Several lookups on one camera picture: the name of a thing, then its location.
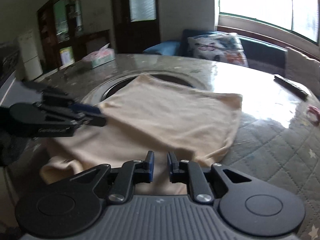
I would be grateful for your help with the beige cloth garment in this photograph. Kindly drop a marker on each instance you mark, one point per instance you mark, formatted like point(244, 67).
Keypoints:
point(196, 125)

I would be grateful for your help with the butterfly print pillow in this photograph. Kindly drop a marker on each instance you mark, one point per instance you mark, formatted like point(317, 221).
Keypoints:
point(218, 47)

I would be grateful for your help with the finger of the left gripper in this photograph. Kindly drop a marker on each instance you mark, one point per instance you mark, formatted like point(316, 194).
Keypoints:
point(86, 108)
point(90, 119)

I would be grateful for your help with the round induction cooktop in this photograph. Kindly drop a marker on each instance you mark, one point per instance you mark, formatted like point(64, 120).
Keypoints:
point(136, 82)

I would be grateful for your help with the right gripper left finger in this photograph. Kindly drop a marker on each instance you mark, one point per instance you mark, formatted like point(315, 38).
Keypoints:
point(125, 178)

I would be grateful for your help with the dark teal sofa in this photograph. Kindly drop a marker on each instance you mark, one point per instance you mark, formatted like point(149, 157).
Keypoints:
point(260, 55)

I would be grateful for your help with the dark wooden glass cabinet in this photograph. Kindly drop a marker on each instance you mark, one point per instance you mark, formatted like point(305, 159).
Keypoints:
point(68, 24)

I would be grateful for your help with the white refrigerator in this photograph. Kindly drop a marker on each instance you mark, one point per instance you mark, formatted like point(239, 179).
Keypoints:
point(29, 54)

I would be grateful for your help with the black remote control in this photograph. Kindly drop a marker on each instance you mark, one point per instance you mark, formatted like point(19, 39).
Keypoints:
point(294, 89)

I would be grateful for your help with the grey plain pillow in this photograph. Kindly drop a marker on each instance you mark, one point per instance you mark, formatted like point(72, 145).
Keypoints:
point(302, 69)

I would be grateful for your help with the dark door frosted glass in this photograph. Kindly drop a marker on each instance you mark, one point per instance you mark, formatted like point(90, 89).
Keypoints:
point(136, 25)

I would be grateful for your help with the grey quilted star tablecloth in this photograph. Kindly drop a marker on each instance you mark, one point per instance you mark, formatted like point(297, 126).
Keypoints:
point(265, 187)

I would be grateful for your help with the pink tissue box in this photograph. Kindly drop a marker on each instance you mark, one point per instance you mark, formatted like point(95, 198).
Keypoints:
point(97, 58)

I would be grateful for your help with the window with green frame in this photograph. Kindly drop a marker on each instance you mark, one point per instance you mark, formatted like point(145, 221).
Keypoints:
point(298, 16)

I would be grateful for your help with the pink hair scrunchie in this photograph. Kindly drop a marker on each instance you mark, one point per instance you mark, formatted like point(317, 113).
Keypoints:
point(313, 114)

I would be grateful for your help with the blue cushion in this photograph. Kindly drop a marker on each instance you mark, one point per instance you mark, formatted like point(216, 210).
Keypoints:
point(167, 48)

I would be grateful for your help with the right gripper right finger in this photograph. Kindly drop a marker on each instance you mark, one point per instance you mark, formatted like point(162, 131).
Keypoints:
point(191, 174)

